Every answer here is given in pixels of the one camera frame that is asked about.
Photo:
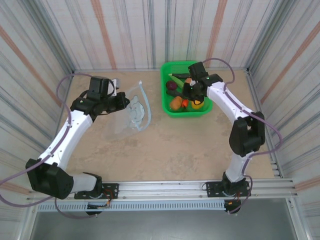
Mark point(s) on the red toy chili pepper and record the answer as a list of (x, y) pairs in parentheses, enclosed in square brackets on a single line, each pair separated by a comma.
[(185, 102)]

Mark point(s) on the small orange toy food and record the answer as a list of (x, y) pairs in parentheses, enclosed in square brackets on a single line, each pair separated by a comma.
[(187, 80)]

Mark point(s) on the light green toy cucumber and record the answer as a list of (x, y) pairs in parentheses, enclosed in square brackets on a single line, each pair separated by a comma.
[(178, 81)]

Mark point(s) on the orange toy fruit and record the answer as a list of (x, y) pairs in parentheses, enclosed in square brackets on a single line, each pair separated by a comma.
[(176, 103)]

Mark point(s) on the dark purple toy eggplant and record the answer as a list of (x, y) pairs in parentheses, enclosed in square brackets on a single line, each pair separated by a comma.
[(173, 93)]

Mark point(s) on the clear zip-top bag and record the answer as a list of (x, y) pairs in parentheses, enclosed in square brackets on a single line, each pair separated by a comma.
[(136, 112)]

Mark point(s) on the dark green long toy vegetable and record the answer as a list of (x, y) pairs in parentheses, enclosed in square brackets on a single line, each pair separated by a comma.
[(181, 75)]

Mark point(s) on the purple toy onion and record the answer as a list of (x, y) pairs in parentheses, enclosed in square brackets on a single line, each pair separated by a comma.
[(171, 85)]

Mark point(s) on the yellow toy bell pepper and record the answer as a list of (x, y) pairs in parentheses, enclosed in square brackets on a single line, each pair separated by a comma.
[(197, 105)]

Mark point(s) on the green plastic basket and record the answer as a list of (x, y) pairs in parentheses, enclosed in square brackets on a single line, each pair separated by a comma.
[(163, 75)]

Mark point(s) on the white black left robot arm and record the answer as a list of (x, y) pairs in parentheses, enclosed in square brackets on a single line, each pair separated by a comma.
[(72, 132)]

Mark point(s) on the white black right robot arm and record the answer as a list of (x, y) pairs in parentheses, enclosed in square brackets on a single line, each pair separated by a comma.
[(225, 100)]

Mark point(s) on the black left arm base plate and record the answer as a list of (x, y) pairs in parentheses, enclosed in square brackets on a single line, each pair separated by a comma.
[(112, 187)]

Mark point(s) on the aluminium mounting rail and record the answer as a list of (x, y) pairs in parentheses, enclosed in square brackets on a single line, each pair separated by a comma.
[(162, 188)]

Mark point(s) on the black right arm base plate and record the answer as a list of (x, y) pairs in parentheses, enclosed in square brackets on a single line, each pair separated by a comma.
[(212, 187)]

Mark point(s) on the black round mount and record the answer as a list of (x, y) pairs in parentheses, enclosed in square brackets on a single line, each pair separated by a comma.
[(232, 207), (93, 213)]

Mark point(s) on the aluminium side rail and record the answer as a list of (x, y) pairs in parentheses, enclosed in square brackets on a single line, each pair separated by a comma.
[(276, 170)]

